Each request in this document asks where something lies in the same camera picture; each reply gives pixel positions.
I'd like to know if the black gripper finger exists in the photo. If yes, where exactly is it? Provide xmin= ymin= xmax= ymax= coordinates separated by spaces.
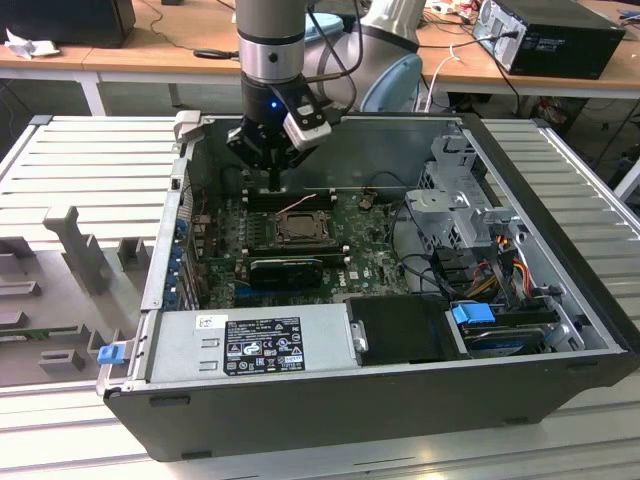
xmin=274 ymin=130 xmax=315 ymax=192
xmin=225 ymin=125 xmax=277 ymax=192

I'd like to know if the silver cpu chip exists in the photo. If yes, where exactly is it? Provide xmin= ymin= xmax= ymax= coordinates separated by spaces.
xmin=287 ymin=215 xmax=324 ymax=241

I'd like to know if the metal cpu socket cover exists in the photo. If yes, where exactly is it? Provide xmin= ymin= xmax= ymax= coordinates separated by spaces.
xmin=273 ymin=212 xmax=338 ymax=246

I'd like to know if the black ram slot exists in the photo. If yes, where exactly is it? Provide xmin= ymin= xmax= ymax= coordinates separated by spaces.
xmin=243 ymin=249 xmax=349 ymax=257
xmin=243 ymin=253 xmax=351 ymax=264
xmin=243 ymin=244 xmax=344 ymax=251
xmin=243 ymin=198 xmax=335 ymax=206
xmin=243 ymin=187 xmax=335 ymax=195
xmin=243 ymin=192 xmax=335 ymax=200
xmin=243 ymin=246 xmax=346 ymax=254

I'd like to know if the cpu socket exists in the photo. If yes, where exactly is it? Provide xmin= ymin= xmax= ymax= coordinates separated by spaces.
xmin=269 ymin=208 xmax=341 ymax=249

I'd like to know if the light grey plastic clip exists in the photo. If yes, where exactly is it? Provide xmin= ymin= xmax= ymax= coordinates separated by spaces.
xmin=173 ymin=110 xmax=204 ymax=147

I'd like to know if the wooden desk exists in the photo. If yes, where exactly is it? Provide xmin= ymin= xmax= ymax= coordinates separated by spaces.
xmin=417 ymin=0 xmax=640 ymax=119
xmin=0 ymin=0 xmax=242 ymax=119

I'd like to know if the green motherboard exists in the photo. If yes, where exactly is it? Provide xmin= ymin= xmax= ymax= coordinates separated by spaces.
xmin=192 ymin=192 xmax=417 ymax=309

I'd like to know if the metal drive cage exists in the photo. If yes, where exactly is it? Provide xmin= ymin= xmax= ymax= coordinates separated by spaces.
xmin=403 ymin=133 xmax=531 ymax=261

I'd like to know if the black plastic shroud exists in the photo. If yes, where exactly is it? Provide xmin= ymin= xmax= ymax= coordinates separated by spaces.
xmin=344 ymin=294 xmax=474 ymax=367

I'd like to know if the grey power supply unit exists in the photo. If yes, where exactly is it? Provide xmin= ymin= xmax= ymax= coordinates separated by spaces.
xmin=147 ymin=301 xmax=370 ymax=385

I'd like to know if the black box on desk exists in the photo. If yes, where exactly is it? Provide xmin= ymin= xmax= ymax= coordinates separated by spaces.
xmin=0 ymin=0 xmax=136 ymax=50

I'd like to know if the crumpled white paper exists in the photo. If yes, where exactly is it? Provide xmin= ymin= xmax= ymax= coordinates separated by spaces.
xmin=3 ymin=27 xmax=62 ymax=60

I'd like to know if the blue disk carrier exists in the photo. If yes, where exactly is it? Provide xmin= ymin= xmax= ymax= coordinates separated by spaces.
xmin=449 ymin=301 xmax=496 ymax=342

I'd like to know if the grey parts rack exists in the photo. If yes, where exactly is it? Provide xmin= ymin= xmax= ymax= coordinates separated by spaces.
xmin=0 ymin=204 xmax=157 ymax=387

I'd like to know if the black open pc case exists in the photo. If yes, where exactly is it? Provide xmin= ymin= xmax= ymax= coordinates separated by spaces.
xmin=94 ymin=112 xmax=632 ymax=464

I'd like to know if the hard disk drive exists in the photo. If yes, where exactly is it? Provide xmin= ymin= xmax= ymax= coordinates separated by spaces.
xmin=460 ymin=323 xmax=547 ymax=359

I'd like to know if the black desktop computer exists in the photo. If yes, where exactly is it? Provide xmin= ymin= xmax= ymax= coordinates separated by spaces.
xmin=472 ymin=0 xmax=627 ymax=80

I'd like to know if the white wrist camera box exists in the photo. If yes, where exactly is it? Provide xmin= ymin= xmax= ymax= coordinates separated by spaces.
xmin=282 ymin=102 xmax=333 ymax=151

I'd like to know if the thin black cable loop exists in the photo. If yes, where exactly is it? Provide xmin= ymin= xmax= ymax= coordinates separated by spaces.
xmin=370 ymin=171 xmax=409 ymax=196

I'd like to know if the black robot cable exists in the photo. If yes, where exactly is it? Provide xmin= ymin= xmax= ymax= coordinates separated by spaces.
xmin=305 ymin=7 xmax=369 ymax=114

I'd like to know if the white cable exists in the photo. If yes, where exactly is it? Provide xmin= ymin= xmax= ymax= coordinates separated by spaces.
xmin=413 ymin=43 xmax=464 ymax=112

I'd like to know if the black cable bundle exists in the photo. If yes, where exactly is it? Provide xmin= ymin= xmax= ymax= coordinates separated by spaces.
xmin=391 ymin=199 xmax=471 ymax=301

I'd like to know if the black power cable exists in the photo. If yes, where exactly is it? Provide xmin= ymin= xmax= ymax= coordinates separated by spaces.
xmin=474 ymin=29 xmax=524 ymax=117

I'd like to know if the yellow red wire bundle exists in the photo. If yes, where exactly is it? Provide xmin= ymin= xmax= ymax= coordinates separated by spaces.
xmin=464 ymin=234 xmax=532 ymax=301

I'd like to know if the white metal frame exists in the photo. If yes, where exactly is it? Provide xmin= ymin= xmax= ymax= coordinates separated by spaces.
xmin=612 ymin=158 xmax=640 ymax=202

